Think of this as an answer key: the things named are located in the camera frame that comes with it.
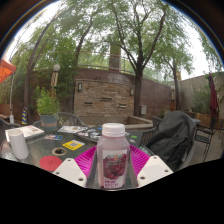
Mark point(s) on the blue yellow striped bollard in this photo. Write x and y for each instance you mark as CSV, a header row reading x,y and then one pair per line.
x,y
24,116

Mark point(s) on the yellow card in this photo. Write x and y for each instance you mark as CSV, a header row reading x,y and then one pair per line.
x,y
73,145

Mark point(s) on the green plant in teal pot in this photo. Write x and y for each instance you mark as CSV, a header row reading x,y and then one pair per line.
x,y
48,103

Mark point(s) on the black laptop with stickers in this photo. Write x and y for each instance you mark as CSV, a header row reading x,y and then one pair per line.
x,y
90,135

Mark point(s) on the small colourful card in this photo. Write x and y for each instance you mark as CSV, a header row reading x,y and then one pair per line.
x,y
53,137

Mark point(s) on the white sheet with stickers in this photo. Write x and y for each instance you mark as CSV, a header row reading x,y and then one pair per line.
x,y
71,129

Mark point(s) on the white cup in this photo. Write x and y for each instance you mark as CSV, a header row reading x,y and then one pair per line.
x,y
18,145

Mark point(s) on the white wall box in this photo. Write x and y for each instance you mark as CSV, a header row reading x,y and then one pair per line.
x,y
143,110

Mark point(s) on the wall lantern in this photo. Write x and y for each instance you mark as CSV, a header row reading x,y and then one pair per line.
x,y
79,87
131,92

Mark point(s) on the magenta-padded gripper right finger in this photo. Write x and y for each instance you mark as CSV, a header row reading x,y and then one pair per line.
x,y
155,170

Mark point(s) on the closed dark red parasol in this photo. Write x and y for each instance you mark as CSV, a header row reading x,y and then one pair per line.
x,y
213,100

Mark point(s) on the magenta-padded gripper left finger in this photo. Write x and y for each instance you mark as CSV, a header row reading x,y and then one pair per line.
x,y
70,171

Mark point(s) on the orange canopy tent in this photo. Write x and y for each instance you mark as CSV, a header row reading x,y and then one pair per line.
x,y
6,70

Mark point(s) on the white laptop with stickers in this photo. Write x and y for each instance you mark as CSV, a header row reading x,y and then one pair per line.
x,y
28,131

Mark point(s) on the pink juice bottle white cap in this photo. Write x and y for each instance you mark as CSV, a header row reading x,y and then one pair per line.
x,y
113,156

